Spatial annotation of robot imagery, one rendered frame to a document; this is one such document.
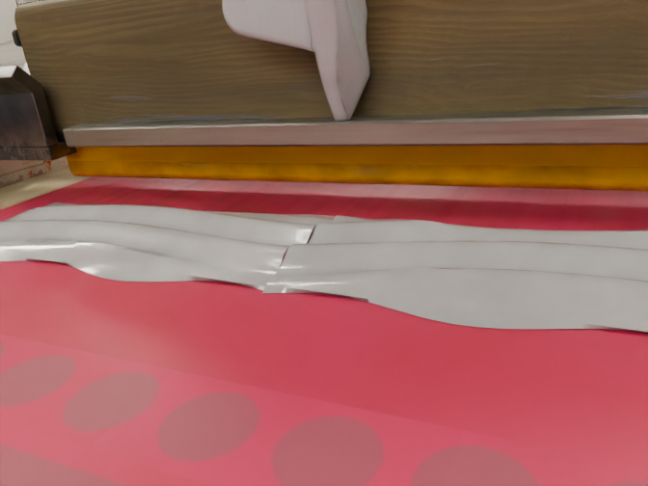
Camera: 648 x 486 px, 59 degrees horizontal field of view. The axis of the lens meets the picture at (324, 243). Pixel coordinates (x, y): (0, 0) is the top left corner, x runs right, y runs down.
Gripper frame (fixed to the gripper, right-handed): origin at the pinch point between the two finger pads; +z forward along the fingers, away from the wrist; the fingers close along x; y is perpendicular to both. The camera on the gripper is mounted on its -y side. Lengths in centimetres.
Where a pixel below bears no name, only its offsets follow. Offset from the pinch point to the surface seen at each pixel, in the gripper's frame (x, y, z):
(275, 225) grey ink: 6.7, 2.2, 4.4
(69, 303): 13.0, 6.9, 5.2
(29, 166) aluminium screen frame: -0.9, 25.9, 4.1
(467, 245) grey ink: 7.4, -5.4, 4.5
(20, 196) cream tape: 2.9, 22.3, 5.0
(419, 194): -0.1, -1.7, 5.3
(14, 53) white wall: -276, 380, -6
